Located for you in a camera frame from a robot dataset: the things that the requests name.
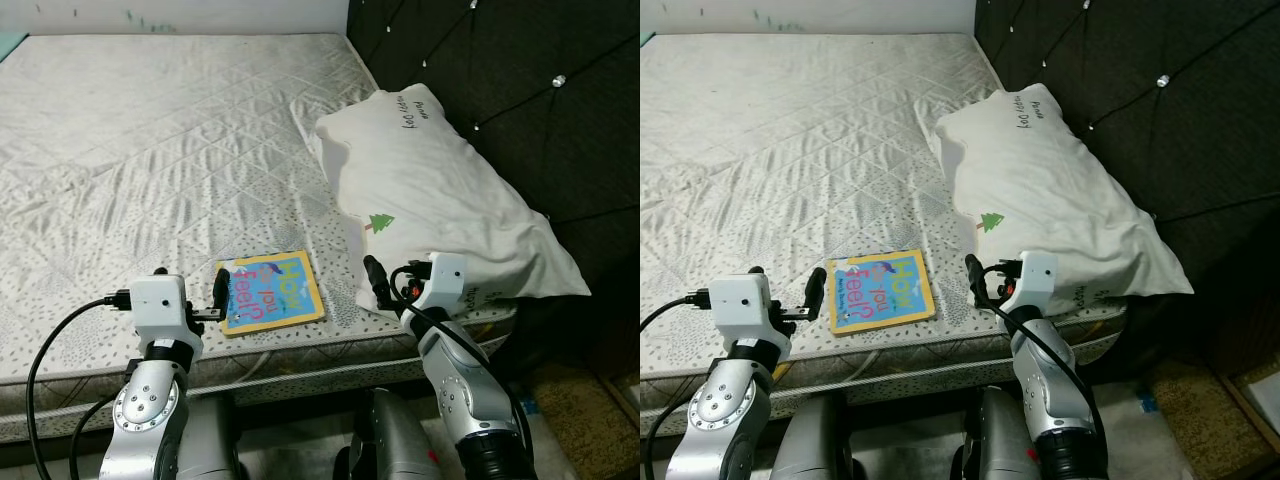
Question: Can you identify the yellow-edged blue picture book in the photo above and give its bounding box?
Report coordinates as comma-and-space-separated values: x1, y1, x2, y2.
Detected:
215, 250, 327, 338
827, 250, 937, 336

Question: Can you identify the white pillow green tree print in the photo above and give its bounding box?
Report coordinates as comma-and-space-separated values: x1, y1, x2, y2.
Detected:
935, 83, 1197, 302
315, 83, 592, 307

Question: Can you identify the grey quilted mattress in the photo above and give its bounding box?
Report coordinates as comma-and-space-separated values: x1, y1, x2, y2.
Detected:
0, 35, 521, 441
640, 35, 1131, 409

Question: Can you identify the grey left robot leg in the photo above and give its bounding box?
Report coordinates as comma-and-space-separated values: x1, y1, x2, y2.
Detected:
775, 390, 857, 480
185, 395, 247, 480

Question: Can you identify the grey robot leg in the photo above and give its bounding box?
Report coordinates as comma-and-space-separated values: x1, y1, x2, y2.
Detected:
185, 395, 247, 480
950, 385, 1042, 480
775, 390, 857, 480
335, 388, 442, 480

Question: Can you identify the dark bed base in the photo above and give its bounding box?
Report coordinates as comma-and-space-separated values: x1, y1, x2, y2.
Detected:
0, 370, 531, 471
640, 370, 1151, 441

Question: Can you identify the grey right robot leg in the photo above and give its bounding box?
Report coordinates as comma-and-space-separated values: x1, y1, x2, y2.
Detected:
950, 385, 1042, 480
335, 388, 442, 480

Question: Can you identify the white bag blue mark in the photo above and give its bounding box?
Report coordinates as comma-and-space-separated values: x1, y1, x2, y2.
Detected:
515, 395, 563, 480
1100, 385, 1201, 480

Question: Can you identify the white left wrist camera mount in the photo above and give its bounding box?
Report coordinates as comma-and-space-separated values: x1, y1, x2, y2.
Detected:
708, 273, 781, 346
130, 276, 203, 346

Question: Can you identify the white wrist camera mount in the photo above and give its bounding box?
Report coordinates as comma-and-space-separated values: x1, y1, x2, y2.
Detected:
413, 252, 471, 319
708, 273, 781, 346
130, 276, 203, 346
1008, 250, 1059, 316

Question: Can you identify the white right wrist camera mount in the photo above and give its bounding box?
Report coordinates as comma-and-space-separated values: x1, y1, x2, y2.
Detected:
413, 252, 471, 319
1008, 250, 1059, 316

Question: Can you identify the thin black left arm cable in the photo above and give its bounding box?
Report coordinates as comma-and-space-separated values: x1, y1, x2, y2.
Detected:
644, 394, 702, 480
67, 394, 117, 480

